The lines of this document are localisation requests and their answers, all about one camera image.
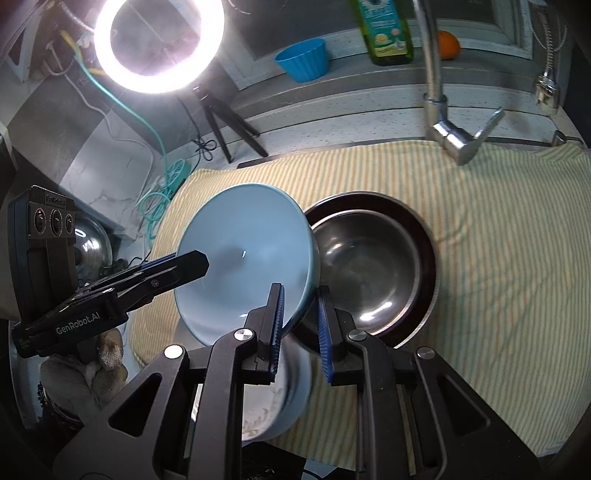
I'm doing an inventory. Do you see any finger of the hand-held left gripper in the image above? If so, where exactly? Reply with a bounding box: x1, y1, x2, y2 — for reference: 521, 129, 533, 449
113, 250, 209, 311
81, 253, 178, 294

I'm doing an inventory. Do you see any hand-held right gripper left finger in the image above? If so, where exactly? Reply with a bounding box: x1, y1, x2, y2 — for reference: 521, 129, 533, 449
52, 282, 284, 480

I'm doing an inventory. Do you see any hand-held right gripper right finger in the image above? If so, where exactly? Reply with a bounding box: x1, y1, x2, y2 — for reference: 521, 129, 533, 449
316, 286, 548, 480

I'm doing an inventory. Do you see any gold steel bowl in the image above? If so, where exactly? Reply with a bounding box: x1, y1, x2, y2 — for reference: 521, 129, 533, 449
311, 210, 424, 337

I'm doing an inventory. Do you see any white plate with grass print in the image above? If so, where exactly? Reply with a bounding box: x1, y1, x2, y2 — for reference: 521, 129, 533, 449
240, 339, 317, 446

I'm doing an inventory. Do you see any red steel bowl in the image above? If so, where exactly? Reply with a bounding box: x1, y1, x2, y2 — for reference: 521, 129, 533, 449
302, 191, 438, 350

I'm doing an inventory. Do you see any person's left hand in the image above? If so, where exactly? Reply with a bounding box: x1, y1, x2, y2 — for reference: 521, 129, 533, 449
39, 330, 125, 416

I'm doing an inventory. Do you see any shiny steel pot lid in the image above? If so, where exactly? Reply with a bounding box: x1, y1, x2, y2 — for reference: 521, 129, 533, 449
73, 216, 113, 278

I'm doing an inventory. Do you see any black tripod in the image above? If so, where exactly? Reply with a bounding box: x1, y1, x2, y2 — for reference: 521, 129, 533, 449
191, 85, 269, 163

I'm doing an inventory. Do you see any yellow striped cloth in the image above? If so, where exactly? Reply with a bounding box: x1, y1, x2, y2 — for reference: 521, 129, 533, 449
129, 138, 591, 472

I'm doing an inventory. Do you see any blue ribbed cup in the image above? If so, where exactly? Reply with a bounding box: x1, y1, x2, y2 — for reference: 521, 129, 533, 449
275, 38, 329, 84

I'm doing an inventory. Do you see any chrome faucet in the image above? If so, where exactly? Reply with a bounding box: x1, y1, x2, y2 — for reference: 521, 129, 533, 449
412, 0, 506, 167

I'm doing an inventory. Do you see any green dish soap bottle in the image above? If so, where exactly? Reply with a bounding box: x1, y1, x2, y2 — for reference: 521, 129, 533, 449
350, 0, 415, 66

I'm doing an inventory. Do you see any orange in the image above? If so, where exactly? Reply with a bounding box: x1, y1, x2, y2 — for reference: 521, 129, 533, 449
436, 30, 461, 60

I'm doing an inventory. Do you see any teal cable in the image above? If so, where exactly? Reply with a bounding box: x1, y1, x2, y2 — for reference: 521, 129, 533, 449
74, 46, 185, 245

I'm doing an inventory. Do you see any black ring light cable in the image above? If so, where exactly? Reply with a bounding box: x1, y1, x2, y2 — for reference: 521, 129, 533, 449
178, 92, 219, 163

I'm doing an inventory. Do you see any white cable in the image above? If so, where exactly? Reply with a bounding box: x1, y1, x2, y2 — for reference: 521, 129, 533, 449
46, 41, 158, 185

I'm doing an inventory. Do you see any chrome sprayer with hose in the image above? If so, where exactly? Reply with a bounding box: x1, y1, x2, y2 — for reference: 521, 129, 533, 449
534, 0, 568, 116

